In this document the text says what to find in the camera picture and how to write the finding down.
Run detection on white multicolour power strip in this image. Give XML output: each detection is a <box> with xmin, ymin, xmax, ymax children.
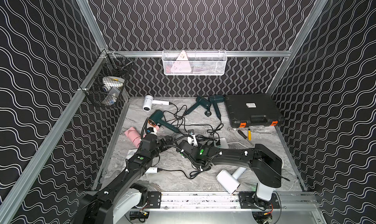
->
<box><xmin>214</xmin><ymin>138</ymin><xmax>229</xmax><ymax>149</ymax></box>

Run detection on black cable large green dryer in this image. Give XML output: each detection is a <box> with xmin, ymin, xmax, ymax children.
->
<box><xmin>163</xmin><ymin>102</ymin><xmax>192</xmax><ymax>135</ymax></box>

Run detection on black cable of green dryer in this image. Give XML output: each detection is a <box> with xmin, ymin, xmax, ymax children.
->
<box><xmin>173</xmin><ymin>103</ymin><xmax>215</xmax><ymax>136</ymax></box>

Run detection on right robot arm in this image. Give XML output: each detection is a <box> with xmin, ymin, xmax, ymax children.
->
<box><xmin>177</xmin><ymin>140</ymin><xmax>283</xmax><ymax>201</ymax></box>

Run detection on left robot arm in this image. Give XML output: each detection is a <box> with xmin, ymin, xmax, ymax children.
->
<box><xmin>71</xmin><ymin>134</ymin><xmax>175</xmax><ymax>224</ymax></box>

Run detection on large green orange hair dryer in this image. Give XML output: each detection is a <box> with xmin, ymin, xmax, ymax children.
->
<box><xmin>148</xmin><ymin>110</ymin><xmax>181</xmax><ymax>133</ymax></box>

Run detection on pink hair dryer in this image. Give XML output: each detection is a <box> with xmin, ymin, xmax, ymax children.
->
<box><xmin>124</xmin><ymin>126</ymin><xmax>160</xmax><ymax>148</ymax></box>

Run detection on white hair dryer front left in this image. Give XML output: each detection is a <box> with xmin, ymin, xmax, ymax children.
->
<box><xmin>122</xmin><ymin>149</ymin><xmax>158</xmax><ymax>174</ymax></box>

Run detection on white hair dryer front right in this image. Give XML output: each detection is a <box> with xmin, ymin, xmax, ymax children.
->
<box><xmin>216</xmin><ymin>167</ymin><xmax>247</xmax><ymax>194</ymax></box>

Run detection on small white hair dryer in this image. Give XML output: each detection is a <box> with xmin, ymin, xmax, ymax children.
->
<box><xmin>142</xmin><ymin>95</ymin><xmax>170</xmax><ymax>112</ymax></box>

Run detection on dark green hair dryer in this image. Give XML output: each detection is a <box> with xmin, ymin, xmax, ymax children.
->
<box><xmin>183</xmin><ymin>96</ymin><xmax>211</xmax><ymax>117</ymax></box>
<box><xmin>208</xmin><ymin>95</ymin><xmax>224</xmax><ymax>121</ymax></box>

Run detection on black plastic tool case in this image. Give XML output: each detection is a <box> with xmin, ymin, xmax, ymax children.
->
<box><xmin>224</xmin><ymin>94</ymin><xmax>285</xmax><ymax>129</ymax></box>

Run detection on white bottle in mesh basket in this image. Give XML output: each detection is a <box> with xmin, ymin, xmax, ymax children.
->
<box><xmin>102</xmin><ymin>85</ymin><xmax>120</xmax><ymax>106</ymax></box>

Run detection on pink triangle card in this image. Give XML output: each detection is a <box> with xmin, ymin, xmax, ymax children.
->
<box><xmin>170</xmin><ymin>51</ymin><xmax>192</xmax><ymax>75</ymax></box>

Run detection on black handle screwdriver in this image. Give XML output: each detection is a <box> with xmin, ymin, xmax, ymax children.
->
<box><xmin>238</xmin><ymin>130</ymin><xmax>255</xmax><ymax>147</ymax></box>

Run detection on yellow handle screwdriver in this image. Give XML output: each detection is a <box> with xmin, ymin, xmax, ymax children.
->
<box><xmin>248</xmin><ymin>129</ymin><xmax>252</xmax><ymax>141</ymax></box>

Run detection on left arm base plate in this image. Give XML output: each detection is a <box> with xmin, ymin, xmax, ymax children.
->
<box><xmin>140</xmin><ymin>191</ymin><xmax>162</xmax><ymax>209</ymax></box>

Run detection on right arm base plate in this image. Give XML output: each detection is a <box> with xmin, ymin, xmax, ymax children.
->
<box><xmin>238</xmin><ymin>192</ymin><xmax>281</xmax><ymax>211</ymax></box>

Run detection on clear wall basket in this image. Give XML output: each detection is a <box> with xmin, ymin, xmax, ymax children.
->
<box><xmin>162</xmin><ymin>50</ymin><xmax>228</xmax><ymax>76</ymax></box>

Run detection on black wire mesh basket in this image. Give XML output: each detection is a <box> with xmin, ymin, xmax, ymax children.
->
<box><xmin>84</xmin><ymin>54</ymin><xmax>135</xmax><ymax>108</ymax></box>

